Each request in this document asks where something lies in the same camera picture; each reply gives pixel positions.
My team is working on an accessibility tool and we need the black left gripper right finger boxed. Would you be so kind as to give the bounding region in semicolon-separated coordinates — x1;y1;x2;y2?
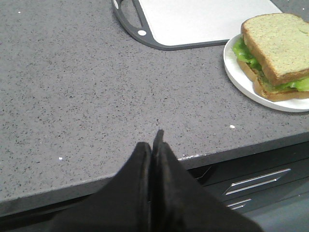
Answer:
151;130;262;232

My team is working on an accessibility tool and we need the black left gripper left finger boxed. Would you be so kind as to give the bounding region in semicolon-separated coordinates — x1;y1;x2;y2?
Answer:
48;142;151;232

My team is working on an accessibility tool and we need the green lettuce leaf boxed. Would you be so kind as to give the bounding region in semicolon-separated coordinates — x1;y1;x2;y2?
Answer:
232;38;309;91

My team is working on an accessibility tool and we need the bread slice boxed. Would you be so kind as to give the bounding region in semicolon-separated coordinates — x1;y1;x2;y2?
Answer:
237;59;309;102
241;13;309;85

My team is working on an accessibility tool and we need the white round plate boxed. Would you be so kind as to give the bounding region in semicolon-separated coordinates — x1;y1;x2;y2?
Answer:
223;34;309;113

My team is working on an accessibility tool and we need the white cutting board grey rim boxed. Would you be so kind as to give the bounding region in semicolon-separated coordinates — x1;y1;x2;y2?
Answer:
111;0;281;51

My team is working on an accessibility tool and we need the lower silver drawer handle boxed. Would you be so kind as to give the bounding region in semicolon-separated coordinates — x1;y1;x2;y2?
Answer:
227;198;252;210

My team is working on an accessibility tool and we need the silver drawer handle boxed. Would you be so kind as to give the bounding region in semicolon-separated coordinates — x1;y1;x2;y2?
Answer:
224;168;291;195
227;198;252;210

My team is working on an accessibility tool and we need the upper silver drawer handle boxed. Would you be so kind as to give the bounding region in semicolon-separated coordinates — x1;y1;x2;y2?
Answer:
224;168;291;195

